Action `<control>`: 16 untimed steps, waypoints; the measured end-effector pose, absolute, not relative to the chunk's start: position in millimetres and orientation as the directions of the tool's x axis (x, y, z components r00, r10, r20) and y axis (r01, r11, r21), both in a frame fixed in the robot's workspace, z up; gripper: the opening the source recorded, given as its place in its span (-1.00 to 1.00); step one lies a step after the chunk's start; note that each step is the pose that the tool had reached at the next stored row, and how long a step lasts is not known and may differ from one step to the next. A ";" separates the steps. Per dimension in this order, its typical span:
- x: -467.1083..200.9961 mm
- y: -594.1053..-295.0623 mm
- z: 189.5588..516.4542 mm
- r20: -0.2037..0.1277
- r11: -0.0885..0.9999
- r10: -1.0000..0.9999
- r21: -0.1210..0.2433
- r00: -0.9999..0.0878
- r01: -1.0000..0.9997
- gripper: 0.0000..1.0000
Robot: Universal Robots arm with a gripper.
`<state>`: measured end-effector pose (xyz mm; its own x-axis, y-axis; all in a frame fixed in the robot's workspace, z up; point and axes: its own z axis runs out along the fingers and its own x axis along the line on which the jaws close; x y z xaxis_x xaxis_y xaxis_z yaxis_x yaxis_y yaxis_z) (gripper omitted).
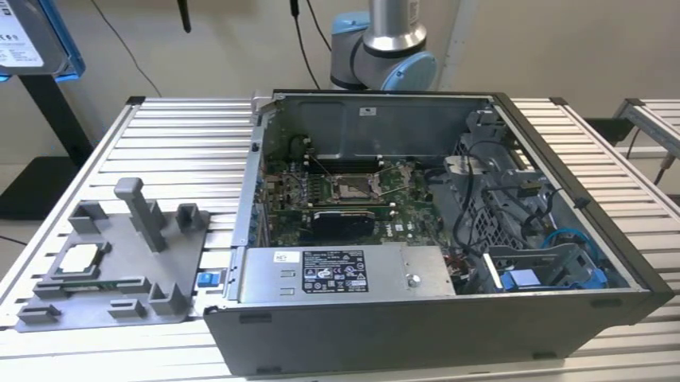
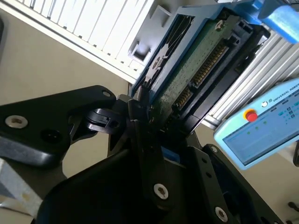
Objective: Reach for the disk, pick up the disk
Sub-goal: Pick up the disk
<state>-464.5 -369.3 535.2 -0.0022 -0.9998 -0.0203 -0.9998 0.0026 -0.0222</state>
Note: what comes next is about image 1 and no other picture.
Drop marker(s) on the hard disk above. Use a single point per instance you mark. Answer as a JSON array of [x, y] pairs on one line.
[[32, 36]]

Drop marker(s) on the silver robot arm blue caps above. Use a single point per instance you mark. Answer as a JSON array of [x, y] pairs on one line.
[[396, 37]]

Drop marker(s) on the grey disk bay blue clips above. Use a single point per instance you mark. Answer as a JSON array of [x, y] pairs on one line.
[[563, 258]]

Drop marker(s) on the CPU socket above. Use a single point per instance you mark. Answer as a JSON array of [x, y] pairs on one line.
[[354, 188]]

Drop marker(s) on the black RAM slot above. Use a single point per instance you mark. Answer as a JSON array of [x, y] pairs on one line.
[[345, 158], [345, 163]]

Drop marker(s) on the metal locking lever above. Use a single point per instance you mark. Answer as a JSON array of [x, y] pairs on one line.
[[322, 166]]

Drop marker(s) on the black graphics card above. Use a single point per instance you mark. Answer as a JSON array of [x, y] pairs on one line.
[[342, 226]]

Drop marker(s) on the green motherboard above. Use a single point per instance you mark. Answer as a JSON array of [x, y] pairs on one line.
[[414, 227]]

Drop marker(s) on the silver power supply unit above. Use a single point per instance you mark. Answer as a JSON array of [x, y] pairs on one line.
[[266, 274]]

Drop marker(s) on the grey metal drive cage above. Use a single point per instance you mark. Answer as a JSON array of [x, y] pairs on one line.
[[495, 207]]

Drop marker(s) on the blue case latch tab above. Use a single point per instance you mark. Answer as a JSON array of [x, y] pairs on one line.
[[207, 279]]

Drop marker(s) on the black open PC case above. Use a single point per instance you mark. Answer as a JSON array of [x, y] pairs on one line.
[[404, 338]]

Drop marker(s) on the grey plastic parts rack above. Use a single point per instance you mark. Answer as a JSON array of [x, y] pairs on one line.
[[133, 262]]

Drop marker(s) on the black table corner cap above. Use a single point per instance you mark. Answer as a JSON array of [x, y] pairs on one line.
[[557, 101], [137, 100]]

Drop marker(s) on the green RAM stick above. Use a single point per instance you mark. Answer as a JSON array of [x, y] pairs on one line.
[[114, 284]]

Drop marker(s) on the silver CPU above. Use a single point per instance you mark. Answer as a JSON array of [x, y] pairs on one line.
[[79, 258]]

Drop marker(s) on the black box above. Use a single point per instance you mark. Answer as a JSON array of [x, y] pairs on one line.
[[608, 131]]

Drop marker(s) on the black floor stand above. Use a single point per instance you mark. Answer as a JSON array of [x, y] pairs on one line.
[[50, 115]]

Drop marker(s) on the metal slat side table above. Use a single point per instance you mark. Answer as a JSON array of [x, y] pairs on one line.
[[656, 115]]

